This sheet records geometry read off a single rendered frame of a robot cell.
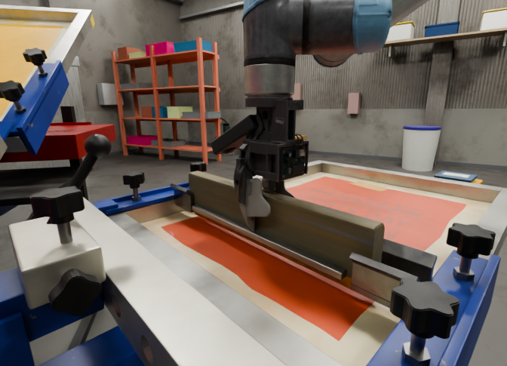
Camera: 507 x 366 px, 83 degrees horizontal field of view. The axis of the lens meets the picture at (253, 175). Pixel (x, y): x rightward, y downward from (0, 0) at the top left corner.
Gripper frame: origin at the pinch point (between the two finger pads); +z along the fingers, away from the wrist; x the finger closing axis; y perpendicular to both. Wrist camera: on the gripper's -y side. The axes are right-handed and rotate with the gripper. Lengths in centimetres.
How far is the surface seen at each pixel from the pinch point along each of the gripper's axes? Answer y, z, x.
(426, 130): -125, 24, 533
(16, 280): 0.3, -3.1, -32.1
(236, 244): -3.7, 5.4, -2.1
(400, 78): -207, -72, 607
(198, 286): 6.6, 1.9, -16.5
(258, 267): 4.6, 5.3, -4.6
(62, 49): -71, -35, -11
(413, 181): 6, 3, 57
